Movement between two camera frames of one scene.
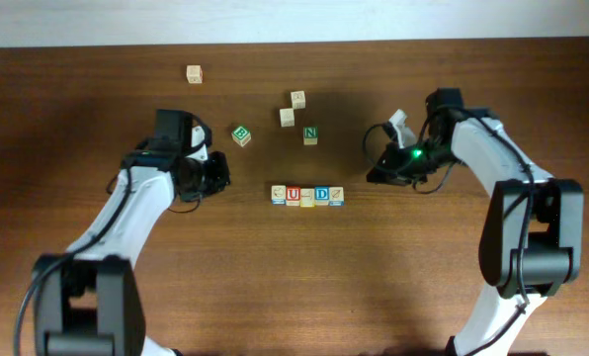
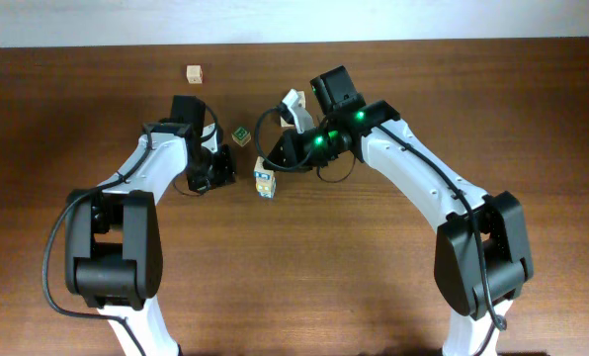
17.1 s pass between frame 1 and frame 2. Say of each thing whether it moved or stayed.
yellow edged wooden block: moved
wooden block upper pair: stayed
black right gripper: moved
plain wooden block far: stayed
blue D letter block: moved
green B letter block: stayed
